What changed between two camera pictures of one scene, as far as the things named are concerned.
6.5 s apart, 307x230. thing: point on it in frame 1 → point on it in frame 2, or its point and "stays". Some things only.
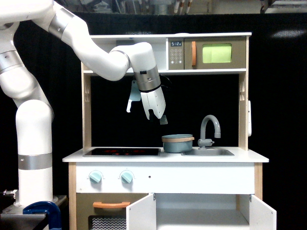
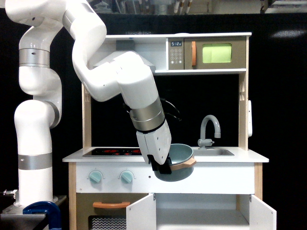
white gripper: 154,102 → 157,143
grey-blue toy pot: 178,143 → 183,162
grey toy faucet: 203,142 stays
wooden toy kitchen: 195,172 stays
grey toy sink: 208,153 stays
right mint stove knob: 126,177 stays
